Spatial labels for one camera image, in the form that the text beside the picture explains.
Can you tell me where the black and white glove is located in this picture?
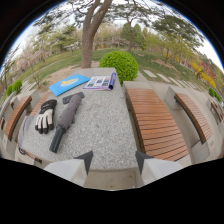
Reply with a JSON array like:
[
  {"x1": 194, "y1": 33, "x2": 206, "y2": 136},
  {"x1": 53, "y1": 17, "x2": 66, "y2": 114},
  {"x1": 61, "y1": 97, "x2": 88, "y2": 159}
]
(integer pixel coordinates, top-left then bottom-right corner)
[{"x1": 34, "y1": 98, "x2": 58, "y2": 135}]

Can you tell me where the open magazine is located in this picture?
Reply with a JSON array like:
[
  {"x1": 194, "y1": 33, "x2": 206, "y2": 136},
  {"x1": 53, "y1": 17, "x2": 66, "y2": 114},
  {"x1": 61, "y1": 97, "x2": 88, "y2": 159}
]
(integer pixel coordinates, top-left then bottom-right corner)
[{"x1": 82, "y1": 71, "x2": 117, "y2": 92}]

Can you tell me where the round green bush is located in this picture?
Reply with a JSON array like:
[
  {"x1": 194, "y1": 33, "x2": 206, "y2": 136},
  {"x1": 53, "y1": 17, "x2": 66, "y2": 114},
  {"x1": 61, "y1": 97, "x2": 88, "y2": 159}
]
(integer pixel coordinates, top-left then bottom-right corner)
[{"x1": 98, "y1": 50, "x2": 140, "y2": 85}]

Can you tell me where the wooden slat bench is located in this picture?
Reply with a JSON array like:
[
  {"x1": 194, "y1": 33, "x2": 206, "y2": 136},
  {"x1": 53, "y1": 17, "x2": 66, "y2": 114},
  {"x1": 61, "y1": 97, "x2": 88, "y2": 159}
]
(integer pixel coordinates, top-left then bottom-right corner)
[
  {"x1": 29, "y1": 91, "x2": 54, "y2": 117},
  {"x1": 173, "y1": 92, "x2": 213, "y2": 145},
  {"x1": 3, "y1": 95, "x2": 33, "y2": 142},
  {"x1": 124, "y1": 87, "x2": 191, "y2": 163}
]

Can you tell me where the grey folded umbrella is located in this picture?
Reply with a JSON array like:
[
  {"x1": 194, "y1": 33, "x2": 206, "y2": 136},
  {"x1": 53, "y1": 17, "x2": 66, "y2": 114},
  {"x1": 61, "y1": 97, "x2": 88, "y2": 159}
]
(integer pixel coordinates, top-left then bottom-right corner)
[{"x1": 48, "y1": 93, "x2": 83, "y2": 154}]

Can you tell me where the small green shrub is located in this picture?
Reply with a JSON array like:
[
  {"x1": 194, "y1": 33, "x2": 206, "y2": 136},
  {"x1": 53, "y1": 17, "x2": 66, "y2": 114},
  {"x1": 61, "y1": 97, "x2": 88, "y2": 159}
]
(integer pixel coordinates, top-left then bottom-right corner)
[
  {"x1": 5, "y1": 79, "x2": 23, "y2": 97},
  {"x1": 208, "y1": 86, "x2": 222, "y2": 103}
]

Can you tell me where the blue flat pouch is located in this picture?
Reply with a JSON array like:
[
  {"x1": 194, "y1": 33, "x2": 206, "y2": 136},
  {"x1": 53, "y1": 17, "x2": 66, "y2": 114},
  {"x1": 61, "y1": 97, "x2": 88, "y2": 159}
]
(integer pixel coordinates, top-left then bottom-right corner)
[{"x1": 48, "y1": 73, "x2": 91, "y2": 97}]

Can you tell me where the small black case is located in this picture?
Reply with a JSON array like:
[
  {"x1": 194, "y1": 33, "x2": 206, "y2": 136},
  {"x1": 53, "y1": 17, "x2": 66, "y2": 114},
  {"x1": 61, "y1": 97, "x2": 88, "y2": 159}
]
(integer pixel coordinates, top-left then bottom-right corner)
[{"x1": 62, "y1": 91, "x2": 86, "y2": 105}]

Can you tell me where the large tree trunk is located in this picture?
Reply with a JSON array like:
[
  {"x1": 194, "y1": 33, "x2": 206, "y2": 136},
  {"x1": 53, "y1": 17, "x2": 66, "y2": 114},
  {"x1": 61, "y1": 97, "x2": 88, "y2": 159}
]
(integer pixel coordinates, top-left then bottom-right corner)
[{"x1": 80, "y1": 0, "x2": 114, "y2": 70}]

